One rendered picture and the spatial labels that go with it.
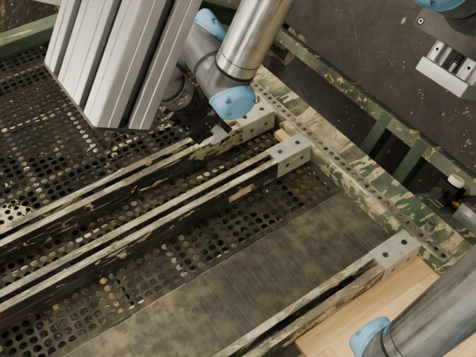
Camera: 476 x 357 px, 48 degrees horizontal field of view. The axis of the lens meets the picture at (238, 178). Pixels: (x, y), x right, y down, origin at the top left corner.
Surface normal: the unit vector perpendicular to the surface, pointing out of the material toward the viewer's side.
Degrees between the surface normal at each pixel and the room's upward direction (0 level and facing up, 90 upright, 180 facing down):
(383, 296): 57
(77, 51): 0
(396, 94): 0
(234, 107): 90
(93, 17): 0
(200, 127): 90
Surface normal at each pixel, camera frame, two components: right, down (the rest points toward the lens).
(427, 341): -0.54, 0.51
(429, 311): -0.92, 0.02
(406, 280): -0.02, -0.65
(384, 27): -0.70, 0.02
